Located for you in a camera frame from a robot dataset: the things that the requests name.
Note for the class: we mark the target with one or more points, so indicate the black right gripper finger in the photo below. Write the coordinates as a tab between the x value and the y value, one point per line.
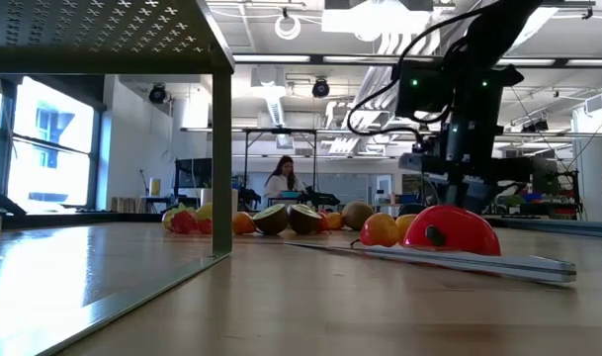
455	193
480	197

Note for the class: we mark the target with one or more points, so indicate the red bowl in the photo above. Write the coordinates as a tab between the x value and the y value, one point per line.
458	232

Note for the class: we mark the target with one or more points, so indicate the grey toy knife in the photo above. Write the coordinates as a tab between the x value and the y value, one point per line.
478	264

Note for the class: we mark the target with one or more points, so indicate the toy kiwi half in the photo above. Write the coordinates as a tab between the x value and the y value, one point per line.
304	220
271	221

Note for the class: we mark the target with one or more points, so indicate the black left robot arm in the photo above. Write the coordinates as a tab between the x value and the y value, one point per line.
6	202

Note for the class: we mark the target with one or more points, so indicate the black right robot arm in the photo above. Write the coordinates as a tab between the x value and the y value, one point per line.
493	29

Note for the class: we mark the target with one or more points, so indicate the black equipment rack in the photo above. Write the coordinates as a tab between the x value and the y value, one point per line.
557	188

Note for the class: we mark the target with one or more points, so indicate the whole brown toy kiwi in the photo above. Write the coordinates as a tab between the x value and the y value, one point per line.
357	215

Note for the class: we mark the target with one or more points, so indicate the black hanging spotlight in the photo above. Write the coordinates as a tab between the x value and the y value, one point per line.
320	88
157	94

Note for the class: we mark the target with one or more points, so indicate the teal bin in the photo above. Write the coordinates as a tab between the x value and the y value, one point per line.
290	194

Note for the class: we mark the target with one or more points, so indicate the person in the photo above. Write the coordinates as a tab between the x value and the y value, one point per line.
283	180

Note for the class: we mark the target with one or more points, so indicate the overhead light bar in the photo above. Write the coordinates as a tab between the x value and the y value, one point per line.
271	58

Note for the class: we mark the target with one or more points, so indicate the yellow toy lemon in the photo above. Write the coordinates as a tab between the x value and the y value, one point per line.
204	211

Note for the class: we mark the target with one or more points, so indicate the red toy strawberry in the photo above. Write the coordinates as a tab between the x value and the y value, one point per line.
205	226
183	223

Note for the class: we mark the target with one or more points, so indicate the black monitor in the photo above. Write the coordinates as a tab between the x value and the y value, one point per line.
194	173

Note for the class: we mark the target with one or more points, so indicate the orange yellow toy peach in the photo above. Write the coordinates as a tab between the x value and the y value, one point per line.
166	220

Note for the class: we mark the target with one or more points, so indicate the yellow container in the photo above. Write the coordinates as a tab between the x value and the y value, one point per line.
154	187

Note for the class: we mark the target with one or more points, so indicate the wooden crates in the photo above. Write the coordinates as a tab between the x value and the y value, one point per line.
125	204

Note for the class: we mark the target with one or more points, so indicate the green perforated metal shelf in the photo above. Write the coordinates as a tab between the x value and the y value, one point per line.
108	34

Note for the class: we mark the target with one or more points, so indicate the large window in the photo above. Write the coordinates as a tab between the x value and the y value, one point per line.
53	148

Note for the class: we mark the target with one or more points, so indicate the black workstation frame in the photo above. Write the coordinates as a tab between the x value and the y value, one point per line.
314	158

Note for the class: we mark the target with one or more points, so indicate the silver ventilation duct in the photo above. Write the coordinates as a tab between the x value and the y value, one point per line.
547	17

